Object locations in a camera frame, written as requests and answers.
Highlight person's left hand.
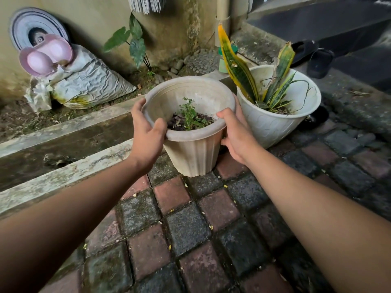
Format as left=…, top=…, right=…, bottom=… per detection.
left=128, top=98, right=168, bottom=175

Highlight person's right hand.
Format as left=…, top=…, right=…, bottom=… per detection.
left=216, top=94, right=262, bottom=166

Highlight beige ribbed plastic flower pot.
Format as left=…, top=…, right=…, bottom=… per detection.
left=142, top=76, right=236, bottom=178

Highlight person's left forearm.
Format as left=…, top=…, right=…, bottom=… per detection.
left=0, top=157, right=149, bottom=293

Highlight person's right forearm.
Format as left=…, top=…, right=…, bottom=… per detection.
left=244, top=147, right=391, bottom=293

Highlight small green seedling plant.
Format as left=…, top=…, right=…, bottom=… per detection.
left=175, top=97, right=211, bottom=131

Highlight white patterned plastic flower pot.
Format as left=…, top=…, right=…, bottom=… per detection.
left=236, top=65, right=322, bottom=149

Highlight yellow-green snake plant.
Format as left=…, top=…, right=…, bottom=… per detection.
left=217, top=24, right=310, bottom=114

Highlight green plastic bottle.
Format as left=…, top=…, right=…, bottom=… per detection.
left=217, top=44, right=239, bottom=73

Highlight pile of grey pebbles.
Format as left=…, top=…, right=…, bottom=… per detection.
left=153, top=48, right=220, bottom=84

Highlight white crumpled sack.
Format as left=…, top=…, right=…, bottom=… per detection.
left=24, top=43, right=137, bottom=113

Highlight dark green leafy plant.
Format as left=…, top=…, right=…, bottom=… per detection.
left=103, top=13, right=152, bottom=71

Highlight beige drain pipe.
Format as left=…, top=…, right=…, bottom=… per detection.
left=214, top=0, right=231, bottom=47

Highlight black sandal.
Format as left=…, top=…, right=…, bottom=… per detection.
left=290, top=39, right=320, bottom=68
left=307, top=48, right=335, bottom=79

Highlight grey mop head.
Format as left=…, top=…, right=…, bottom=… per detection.
left=128, top=0, right=165, bottom=14

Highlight pink plastic pot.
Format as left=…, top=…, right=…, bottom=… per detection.
left=19, top=47, right=57, bottom=78
left=36, top=34, right=74, bottom=66

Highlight grey round fan cover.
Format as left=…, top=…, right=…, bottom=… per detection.
left=9, top=7, right=70, bottom=51

